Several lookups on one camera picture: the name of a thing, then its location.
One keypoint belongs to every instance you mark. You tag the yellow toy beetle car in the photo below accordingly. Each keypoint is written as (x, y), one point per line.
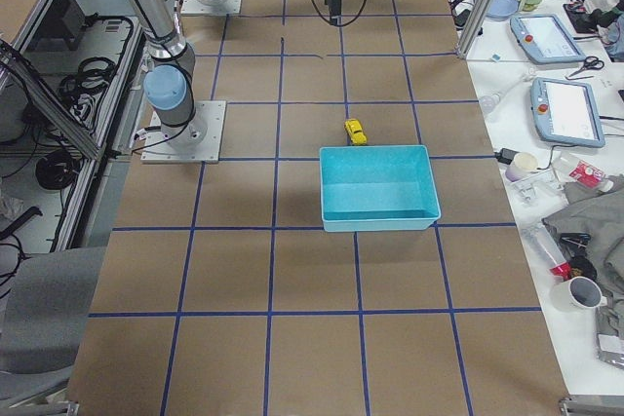
(355, 132)

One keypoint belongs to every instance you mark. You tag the blue plastic plate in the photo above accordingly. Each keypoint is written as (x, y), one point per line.
(500, 10)

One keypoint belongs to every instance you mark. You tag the turquoise plastic bin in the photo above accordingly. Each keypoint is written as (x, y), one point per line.
(377, 188)

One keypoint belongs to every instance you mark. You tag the upper blue teach pendant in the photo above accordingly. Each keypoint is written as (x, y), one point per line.
(545, 40)

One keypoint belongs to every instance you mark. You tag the blue teach pendant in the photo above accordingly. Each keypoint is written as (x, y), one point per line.
(545, 40)
(566, 112)

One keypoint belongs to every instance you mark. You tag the white paper cup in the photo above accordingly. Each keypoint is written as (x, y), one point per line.
(522, 165)

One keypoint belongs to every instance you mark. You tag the lower blue teach pendant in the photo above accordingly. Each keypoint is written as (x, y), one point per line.
(566, 112)

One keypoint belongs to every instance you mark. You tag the grey cloth pile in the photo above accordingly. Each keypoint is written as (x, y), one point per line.
(600, 215)

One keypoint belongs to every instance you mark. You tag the white ceramic mug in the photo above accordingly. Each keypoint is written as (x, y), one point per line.
(577, 294)

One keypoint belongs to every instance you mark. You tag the grey office chair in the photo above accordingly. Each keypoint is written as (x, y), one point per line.
(44, 322)

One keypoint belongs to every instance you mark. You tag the aluminium frame post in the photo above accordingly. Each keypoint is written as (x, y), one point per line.
(480, 2)

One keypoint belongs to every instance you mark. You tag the black handled scissors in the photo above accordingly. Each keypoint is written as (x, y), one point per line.
(589, 63)

